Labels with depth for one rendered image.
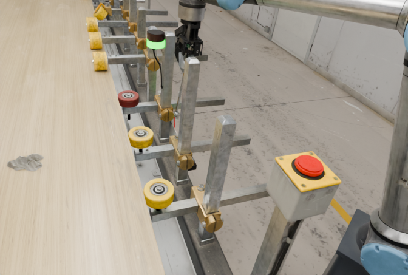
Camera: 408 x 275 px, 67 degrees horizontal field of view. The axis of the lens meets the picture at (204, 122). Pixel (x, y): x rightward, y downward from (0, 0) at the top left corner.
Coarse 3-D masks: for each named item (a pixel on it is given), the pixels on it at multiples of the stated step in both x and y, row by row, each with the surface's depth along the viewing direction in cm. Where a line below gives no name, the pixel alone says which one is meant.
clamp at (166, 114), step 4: (156, 96) 127; (156, 100) 125; (160, 104) 121; (160, 108) 119; (164, 108) 120; (168, 108) 120; (172, 108) 120; (160, 112) 120; (164, 112) 118; (168, 112) 119; (172, 112) 119; (160, 116) 119; (164, 116) 119; (168, 116) 119; (172, 116) 120; (164, 120) 120; (168, 120) 120
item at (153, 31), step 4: (148, 32) 102; (152, 32) 103; (156, 32) 103; (160, 32) 104; (148, 40) 103; (164, 48) 106; (164, 52) 107; (156, 60) 109; (160, 68) 111; (160, 72) 112
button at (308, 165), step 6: (300, 156) 45; (306, 156) 45; (294, 162) 45; (300, 162) 44; (306, 162) 44; (312, 162) 44; (318, 162) 44; (300, 168) 43; (306, 168) 43; (312, 168) 43; (318, 168) 43; (306, 174) 43; (312, 174) 43; (318, 174) 43
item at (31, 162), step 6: (30, 156) 84; (36, 156) 84; (12, 162) 81; (18, 162) 82; (24, 162) 82; (30, 162) 81; (36, 162) 82; (12, 168) 80; (18, 168) 80; (24, 168) 81; (30, 168) 81; (36, 168) 81
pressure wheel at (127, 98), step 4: (120, 92) 119; (124, 92) 119; (128, 92) 120; (132, 92) 120; (136, 92) 120; (120, 96) 116; (124, 96) 117; (128, 96) 117; (132, 96) 118; (136, 96) 118; (120, 100) 115; (124, 100) 114; (128, 100) 115; (132, 100) 115; (136, 100) 117; (120, 104) 116; (124, 104) 115; (128, 104) 116; (132, 104) 116; (136, 104) 118; (128, 116) 122
